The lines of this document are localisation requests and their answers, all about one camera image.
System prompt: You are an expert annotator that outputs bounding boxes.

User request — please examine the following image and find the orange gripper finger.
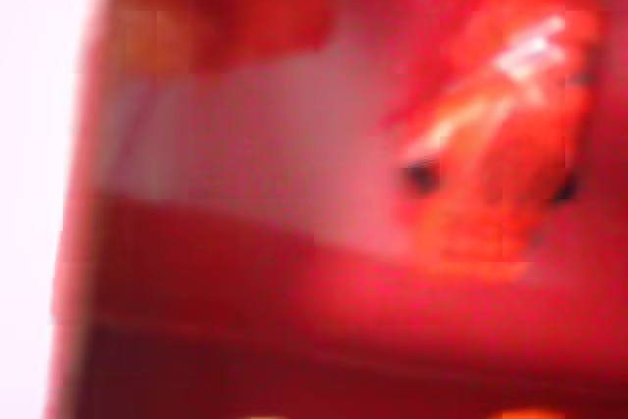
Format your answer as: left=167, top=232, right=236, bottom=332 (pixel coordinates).
left=490, top=406, right=560, bottom=419

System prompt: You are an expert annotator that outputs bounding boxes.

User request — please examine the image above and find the small red toy figure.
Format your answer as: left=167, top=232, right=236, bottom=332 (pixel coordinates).
left=382, top=0, right=604, bottom=273

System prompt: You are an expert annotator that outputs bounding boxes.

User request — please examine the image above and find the dark brown open box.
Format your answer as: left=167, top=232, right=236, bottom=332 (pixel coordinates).
left=43, top=0, right=628, bottom=419

